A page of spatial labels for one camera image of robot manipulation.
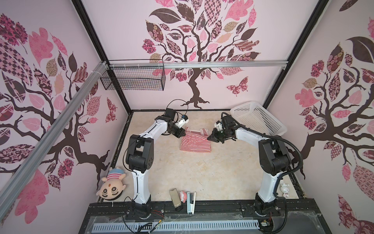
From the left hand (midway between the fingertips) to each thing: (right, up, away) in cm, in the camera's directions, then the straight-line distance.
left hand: (183, 134), depth 95 cm
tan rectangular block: (-3, -32, -21) cm, 38 cm away
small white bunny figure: (+57, -29, -17) cm, 66 cm away
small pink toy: (+1, -31, -21) cm, 37 cm away
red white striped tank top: (+9, -4, -1) cm, 10 cm away
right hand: (+17, -1, -2) cm, 17 cm away
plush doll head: (-35, -26, -22) cm, 49 cm away
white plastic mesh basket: (+57, +15, +20) cm, 62 cm away
